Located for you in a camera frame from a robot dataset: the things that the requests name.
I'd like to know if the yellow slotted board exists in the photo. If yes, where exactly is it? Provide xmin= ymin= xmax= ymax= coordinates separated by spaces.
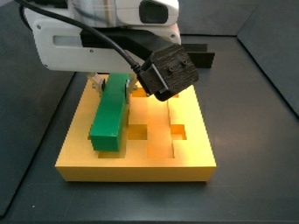
xmin=55 ymin=82 xmax=216 ymax=182

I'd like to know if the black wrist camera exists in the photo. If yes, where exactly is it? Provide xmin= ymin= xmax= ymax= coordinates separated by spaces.
xmin=138 ymin=44 xmax=199 ymax=102

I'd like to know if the green rectangular block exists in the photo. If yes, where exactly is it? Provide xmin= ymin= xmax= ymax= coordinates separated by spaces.
xmin=89 ymin=73 xmax=130 ymax=152

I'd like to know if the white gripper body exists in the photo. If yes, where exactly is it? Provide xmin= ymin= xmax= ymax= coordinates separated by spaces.
xmin=24 ymin=0 xmax=182 ymax=73

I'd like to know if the black angle bracket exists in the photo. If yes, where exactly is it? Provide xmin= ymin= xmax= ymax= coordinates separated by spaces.
xmin=182 ymin=44 xmax=215 ymax=68

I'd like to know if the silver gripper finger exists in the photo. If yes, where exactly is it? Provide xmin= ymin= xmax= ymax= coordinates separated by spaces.
xmin=126 ymin=73 xmax=138 ymax=103
xmin=85 ymin=73 xmax=108 ymax=95

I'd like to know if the black cable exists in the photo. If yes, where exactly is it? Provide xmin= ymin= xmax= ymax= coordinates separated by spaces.
xmin=13 ymin=0 xmax=143 ymax=74

